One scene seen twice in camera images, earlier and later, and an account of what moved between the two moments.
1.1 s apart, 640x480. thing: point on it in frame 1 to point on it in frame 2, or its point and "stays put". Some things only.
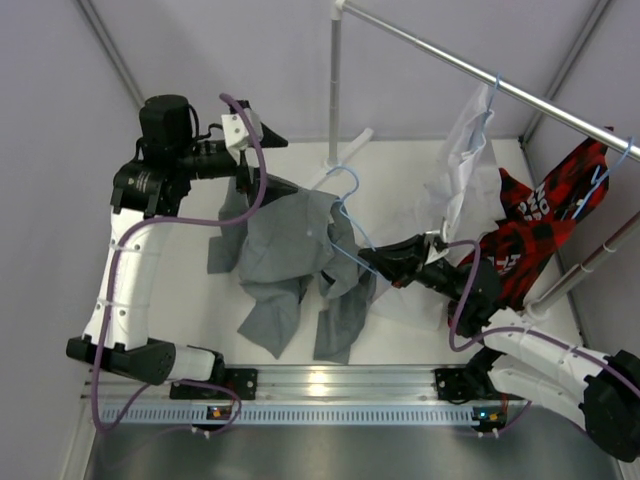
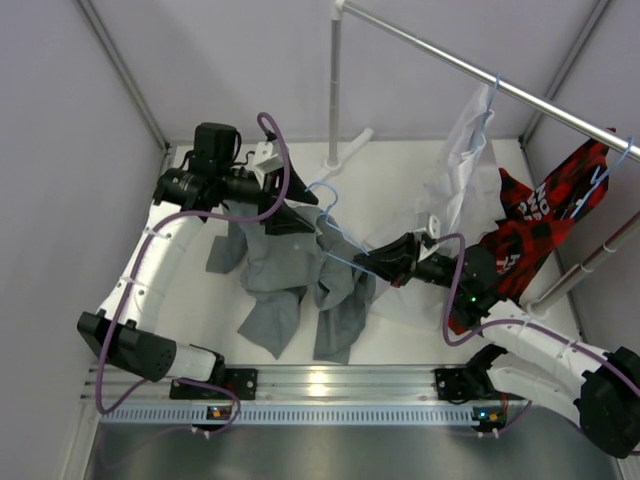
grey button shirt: x=299 y=244 stays put
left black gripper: x=266 y=138 to x=286 y=220
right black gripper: x=400 y=263 stays put
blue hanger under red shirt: x=595 y=181 stays put
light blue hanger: x=356 y=227 to x=369 y=268
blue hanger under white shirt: x=488 y=113 stays put
